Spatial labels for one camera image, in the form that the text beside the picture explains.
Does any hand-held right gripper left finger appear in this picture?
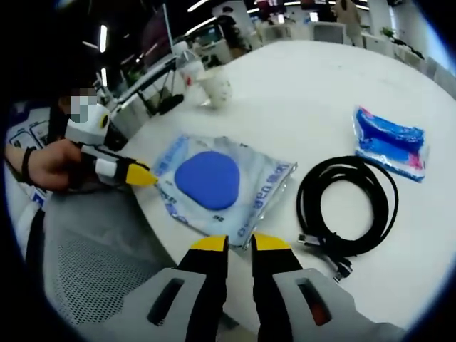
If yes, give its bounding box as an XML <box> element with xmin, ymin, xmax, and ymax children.
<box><xmin>106</xmin><ymin>234</ymin><xmax>229</xmax><ymax>342</ymax></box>

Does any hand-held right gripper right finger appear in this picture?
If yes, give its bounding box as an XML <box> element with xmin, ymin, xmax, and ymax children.
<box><xmin>251</xmin><ymin>232</ymin><xmax>407</xmax><ymax>342</ymax></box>

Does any black cable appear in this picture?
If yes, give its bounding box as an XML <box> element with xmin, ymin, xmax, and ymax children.
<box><xmin>296</xmin><ymin>155</ymin><xmax>399</xmax><ymax>282</ymax></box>

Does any white paper cup green print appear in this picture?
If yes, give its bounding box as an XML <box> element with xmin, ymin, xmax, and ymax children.
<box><xmin>197</xmin><ymin>67</ymin><xmax>232</xmax><ymax>110</ymax></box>

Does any clear plastic water bottle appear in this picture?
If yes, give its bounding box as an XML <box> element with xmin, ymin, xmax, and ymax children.
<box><xmin>172</xmin><ymin>41</ymin><xmax>207</xmax><ymax>97</ymax></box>

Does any blue tissue packet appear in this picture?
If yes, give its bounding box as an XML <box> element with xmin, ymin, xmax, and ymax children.
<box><xmin>352</xmin><ymin>105</ymin><xmax>427</xmax><ymax>183</ymax></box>

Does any person's left hand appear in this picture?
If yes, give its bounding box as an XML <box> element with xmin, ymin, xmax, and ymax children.
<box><xmin>33</xmin><ymin>138</ymin><xmax>97</xmax><ymax>195</ymax></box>

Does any black laptop stand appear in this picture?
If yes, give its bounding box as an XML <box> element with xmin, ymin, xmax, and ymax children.
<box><xmin>137</xmin><ymin>69</ymin><xmax>179</xmax><ymax>117</ymax></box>

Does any black wrist band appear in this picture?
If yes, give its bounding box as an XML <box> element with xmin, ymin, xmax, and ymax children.
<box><xmin>20</xmin><ymin>145</ymin><xmax>38</xmax><ymax>185</ymax></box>

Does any grey mesh office chair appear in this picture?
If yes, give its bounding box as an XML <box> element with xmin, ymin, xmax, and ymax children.
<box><xmin>42</xmin><ymin>194</ymin><xmax>186</xmax><ymax>323</ymax></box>

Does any person's white shirt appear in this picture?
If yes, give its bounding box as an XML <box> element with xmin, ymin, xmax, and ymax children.
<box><xmin>16</xmin><ymin>199</ymin><xmax>47</xmax><ymax>257</ymax></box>

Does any white table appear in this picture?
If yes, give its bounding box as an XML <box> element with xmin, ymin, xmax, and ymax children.
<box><xmin>123</xmin><ymin>38</ymin><xmax>456</xmax><ymax>338</ymax></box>

